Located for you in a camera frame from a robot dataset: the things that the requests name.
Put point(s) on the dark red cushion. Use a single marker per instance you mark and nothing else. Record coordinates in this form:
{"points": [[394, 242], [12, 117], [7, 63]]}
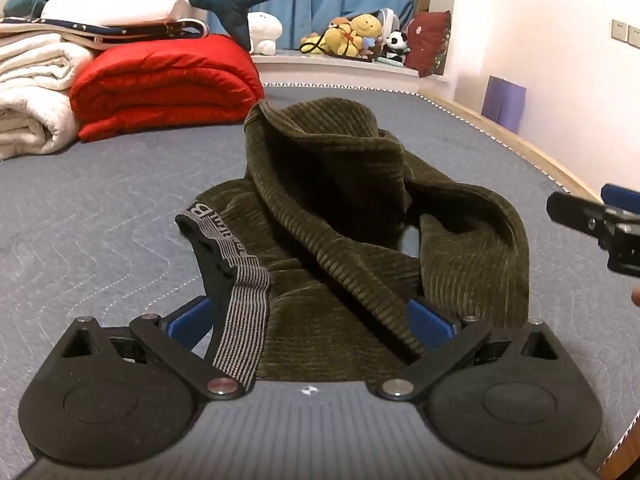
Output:
{"points": [[427, 42]]}

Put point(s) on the yellow plush bear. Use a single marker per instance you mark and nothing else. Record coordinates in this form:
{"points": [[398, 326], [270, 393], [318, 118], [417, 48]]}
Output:
{"points": [[367, 25]]}

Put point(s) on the wall switch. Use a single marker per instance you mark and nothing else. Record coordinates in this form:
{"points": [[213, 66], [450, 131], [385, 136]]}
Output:
{"points": [[634, 37], [619, 31]]}

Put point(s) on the red folded quilt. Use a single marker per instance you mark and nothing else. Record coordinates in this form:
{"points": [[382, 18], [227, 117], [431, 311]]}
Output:
{"points": [[165, 80]]}

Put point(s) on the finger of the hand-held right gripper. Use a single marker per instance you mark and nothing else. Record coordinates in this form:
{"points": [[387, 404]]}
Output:
{"points": [[622, 196], [575, 210]]}

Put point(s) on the grey quilted mattress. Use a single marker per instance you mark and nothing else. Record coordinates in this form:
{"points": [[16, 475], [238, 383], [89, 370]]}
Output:
{"points": [[100, 220]]}

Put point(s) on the white folded blanket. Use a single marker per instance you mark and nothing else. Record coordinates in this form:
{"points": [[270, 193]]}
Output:
{"points": [[30, 90]]}

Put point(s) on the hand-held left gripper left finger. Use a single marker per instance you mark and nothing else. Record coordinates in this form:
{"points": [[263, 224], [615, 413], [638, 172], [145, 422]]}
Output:
{"points": [[187, 320]]}

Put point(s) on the navy starred folded blanket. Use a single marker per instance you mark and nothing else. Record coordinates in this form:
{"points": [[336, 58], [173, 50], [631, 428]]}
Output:
{"points": [[140, 30]]}

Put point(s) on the grey striped plush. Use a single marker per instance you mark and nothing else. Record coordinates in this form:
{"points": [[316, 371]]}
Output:
{"points": [[387, 19]]}

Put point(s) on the person's right hand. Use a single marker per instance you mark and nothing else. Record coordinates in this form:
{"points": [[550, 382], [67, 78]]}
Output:
{"points": [[636, 296]]}

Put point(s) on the small yellow plush toy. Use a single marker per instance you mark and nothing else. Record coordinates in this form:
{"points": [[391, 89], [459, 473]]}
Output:
{"points": [[312, 44]]}

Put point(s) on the white window ledge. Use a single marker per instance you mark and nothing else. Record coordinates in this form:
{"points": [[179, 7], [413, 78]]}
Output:
{"points": [[340, 70]]}

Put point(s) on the wooden bed frame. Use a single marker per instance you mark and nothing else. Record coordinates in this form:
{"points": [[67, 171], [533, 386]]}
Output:
{"points": [[510, 140]]}

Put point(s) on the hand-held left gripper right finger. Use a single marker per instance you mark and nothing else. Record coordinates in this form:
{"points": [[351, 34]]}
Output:
{"points": [[431, 324]]}

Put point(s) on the white plush toy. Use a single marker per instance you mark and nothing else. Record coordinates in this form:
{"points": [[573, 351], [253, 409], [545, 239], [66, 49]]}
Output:
{"points": [[264, 32]]}

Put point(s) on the yellow plush dog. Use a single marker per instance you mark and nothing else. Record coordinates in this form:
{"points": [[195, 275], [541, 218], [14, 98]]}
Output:
{"points": [[342, 37]]}

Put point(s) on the white folded pillow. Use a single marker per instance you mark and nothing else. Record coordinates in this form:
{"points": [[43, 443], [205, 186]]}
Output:
{"points": [[110, 10]]}

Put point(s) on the panda plush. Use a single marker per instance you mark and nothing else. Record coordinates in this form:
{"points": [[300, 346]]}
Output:
{"points": [[397, 46]]}

